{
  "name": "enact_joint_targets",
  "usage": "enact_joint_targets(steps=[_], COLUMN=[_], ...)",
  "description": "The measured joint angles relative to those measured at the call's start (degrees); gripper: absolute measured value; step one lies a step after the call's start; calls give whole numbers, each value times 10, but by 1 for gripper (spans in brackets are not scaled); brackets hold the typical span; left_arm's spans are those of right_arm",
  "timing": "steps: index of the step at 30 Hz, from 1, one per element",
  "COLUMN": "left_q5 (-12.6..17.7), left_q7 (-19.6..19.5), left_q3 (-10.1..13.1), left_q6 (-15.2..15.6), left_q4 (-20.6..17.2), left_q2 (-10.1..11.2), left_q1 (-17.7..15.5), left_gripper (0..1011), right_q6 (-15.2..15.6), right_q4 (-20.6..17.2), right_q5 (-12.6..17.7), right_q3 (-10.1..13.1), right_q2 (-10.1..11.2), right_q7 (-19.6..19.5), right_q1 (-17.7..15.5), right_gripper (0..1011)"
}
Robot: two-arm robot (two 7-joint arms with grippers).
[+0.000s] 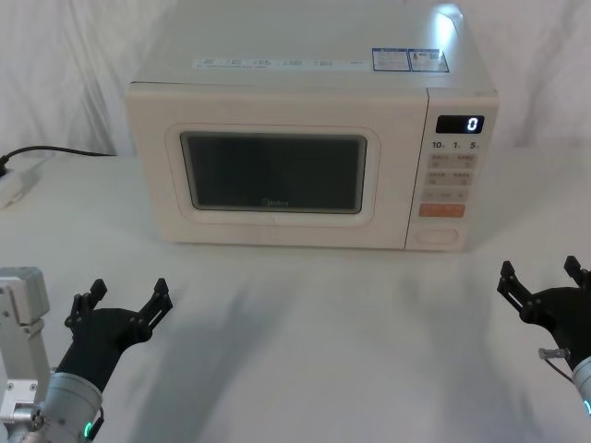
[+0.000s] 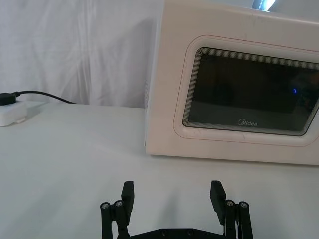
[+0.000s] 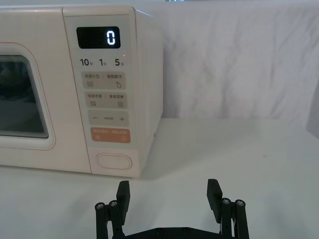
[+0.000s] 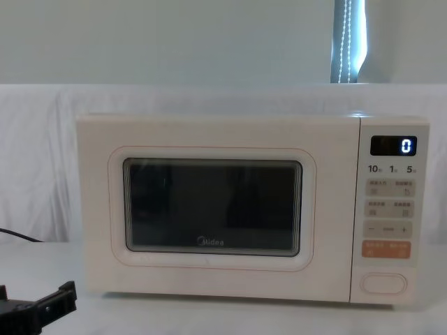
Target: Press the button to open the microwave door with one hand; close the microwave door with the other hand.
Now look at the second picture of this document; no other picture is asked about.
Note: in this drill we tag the white power strip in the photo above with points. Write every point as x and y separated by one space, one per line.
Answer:
11 114

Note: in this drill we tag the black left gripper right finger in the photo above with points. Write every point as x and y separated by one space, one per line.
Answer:
218 199

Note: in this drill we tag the cream microwave oven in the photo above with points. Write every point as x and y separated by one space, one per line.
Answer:
169 74

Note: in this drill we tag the white curtain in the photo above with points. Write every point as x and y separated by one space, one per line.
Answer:
74 49

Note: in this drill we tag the black power plug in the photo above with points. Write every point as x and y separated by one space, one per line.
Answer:
7 98

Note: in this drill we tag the white table cloth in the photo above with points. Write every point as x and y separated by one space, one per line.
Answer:
74 161

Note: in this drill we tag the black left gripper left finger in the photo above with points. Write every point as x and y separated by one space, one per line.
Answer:
127 199

